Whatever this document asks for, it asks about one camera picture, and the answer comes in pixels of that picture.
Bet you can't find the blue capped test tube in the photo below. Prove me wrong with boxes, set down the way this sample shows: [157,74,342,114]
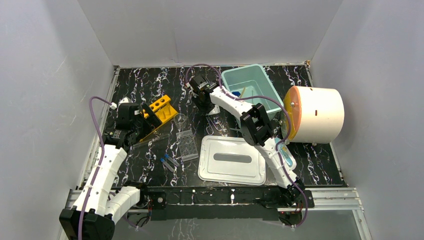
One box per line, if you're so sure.
[231,91,242,98]

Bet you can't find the metal crucible tongs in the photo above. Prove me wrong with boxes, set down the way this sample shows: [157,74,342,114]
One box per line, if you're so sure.
[206,115,227,135]

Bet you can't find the tan rubber tube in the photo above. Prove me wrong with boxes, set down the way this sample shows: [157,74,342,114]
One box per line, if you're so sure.
[239,87,246,98]

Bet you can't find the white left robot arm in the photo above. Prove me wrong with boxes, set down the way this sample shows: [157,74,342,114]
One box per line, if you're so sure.
[59,102,162,240]

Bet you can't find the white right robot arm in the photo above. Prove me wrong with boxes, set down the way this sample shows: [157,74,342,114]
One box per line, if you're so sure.
[184,76,309,210]

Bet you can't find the clear large test tube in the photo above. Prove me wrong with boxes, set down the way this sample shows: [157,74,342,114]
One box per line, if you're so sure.
[132,134,170,149]

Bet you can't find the yellow test tube rack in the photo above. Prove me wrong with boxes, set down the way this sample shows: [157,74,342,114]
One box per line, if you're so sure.
[140,95,178,142]

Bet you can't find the blue capped tube right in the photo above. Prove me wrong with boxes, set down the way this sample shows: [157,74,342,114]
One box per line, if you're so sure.
[164,154,180,167]

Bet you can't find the blue capped tube left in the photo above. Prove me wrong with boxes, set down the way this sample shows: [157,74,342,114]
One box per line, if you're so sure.
[160,158,175,173]

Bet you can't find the clear well plate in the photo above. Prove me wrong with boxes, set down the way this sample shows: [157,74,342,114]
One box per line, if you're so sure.
[176,129,199,162]

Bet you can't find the mint green plastic bin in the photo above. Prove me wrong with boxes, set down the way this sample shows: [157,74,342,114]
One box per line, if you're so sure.
[221,64,283,105]

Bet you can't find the white bin lid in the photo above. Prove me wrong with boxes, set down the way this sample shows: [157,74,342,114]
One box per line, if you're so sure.
[198,135,266,186]

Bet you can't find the blue packaged tool blister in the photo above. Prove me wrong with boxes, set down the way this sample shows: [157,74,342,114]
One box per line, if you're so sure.
[274,137,297,170]

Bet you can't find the white orange centrifuge drum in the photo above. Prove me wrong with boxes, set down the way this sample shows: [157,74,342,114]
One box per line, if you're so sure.
[283,86,345,144]

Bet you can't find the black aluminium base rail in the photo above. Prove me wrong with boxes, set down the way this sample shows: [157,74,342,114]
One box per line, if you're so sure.
[84,181,363,230]

